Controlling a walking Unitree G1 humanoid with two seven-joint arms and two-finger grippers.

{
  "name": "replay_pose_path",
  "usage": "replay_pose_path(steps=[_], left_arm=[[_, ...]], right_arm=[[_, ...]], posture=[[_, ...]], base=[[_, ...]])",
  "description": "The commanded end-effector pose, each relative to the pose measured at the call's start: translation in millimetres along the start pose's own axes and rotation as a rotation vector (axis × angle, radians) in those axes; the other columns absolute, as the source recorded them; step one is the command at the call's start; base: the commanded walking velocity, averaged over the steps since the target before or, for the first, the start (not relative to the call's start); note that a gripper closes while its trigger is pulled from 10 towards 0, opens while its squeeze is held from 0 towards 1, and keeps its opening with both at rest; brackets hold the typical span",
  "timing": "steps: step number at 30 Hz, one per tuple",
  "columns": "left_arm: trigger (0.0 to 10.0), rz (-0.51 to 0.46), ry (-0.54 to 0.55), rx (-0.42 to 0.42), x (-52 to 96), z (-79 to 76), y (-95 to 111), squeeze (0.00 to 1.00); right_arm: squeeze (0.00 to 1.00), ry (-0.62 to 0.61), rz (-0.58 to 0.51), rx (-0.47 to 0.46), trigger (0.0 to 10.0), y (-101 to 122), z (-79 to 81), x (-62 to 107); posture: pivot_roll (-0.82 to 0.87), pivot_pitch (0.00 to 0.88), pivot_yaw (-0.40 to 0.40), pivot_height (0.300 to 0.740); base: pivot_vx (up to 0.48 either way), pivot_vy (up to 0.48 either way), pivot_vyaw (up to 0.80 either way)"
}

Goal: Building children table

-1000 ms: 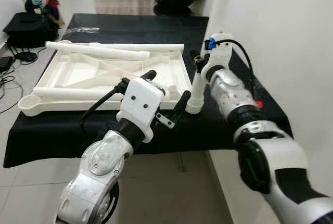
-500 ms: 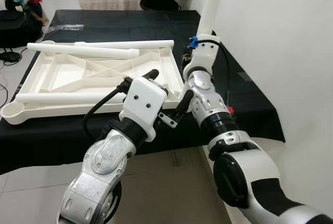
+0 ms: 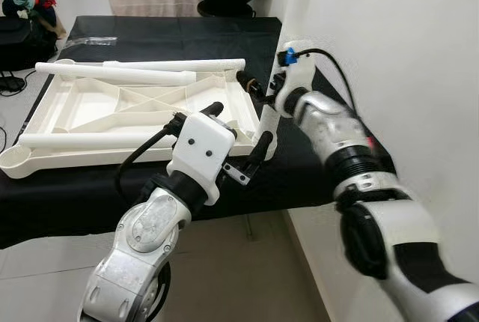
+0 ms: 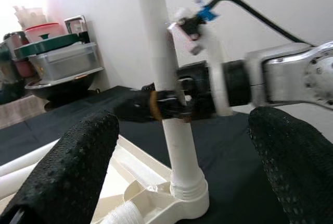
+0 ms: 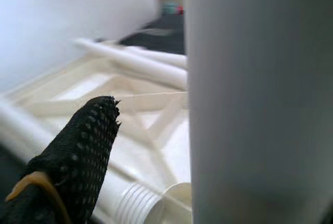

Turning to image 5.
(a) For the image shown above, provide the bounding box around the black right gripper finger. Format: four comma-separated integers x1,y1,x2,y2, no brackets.
0,95,121,224

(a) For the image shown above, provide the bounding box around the white plastic children table top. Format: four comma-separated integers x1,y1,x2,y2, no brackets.
0,39,193,224

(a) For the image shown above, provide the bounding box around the tan rubber band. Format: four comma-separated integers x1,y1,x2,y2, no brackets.
5,171,71,224

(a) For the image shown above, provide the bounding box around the black tablecloth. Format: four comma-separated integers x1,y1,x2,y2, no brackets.
119,13,187,55

